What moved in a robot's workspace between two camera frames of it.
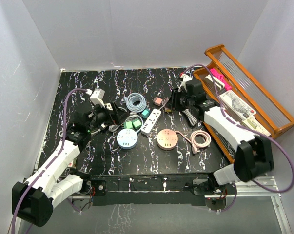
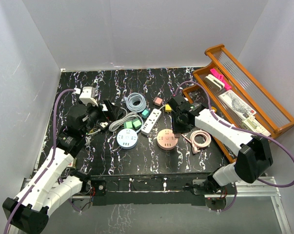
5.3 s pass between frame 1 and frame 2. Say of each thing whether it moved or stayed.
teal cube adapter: stayed
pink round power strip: stayed
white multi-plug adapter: moved
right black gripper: moved
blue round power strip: stayed
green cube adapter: stayed
